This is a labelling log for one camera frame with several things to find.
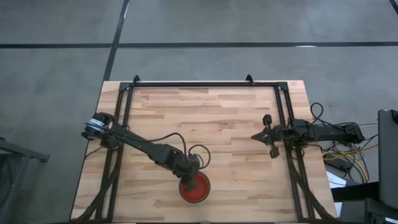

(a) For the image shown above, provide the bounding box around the black metal stand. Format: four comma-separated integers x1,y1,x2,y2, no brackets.
0,136,50,224

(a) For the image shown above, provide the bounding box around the white paper sheet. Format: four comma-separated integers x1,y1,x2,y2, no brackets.
326,172,346,189

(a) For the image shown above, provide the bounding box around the grey flat panel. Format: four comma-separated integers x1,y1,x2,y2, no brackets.
377,108,398,210

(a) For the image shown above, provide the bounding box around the red plastic bowl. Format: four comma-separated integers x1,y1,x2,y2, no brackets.
180,172,210,203

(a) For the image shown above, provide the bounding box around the yellow cable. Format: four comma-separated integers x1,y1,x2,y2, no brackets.
322,144,379,184

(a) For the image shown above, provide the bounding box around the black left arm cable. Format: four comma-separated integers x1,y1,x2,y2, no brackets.
146,132,188,162
187,144,212,170

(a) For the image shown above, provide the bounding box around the black metal table frame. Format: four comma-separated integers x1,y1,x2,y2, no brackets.
70,74,340,223

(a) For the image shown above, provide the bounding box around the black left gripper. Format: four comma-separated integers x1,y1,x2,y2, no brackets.
175,154,201,193

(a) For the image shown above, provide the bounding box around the white ribbed bowl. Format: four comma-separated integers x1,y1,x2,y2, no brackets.
178,170,212,205

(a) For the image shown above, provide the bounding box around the black power brick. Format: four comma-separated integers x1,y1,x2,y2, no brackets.
325,156,353,172

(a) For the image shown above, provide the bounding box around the black looped cable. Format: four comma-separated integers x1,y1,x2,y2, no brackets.
310,102,325,125

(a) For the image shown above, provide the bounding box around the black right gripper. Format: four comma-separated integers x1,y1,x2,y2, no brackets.
251,114,292,159

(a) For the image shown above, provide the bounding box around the dark equipment box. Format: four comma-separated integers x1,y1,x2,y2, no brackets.
330,182,398,224

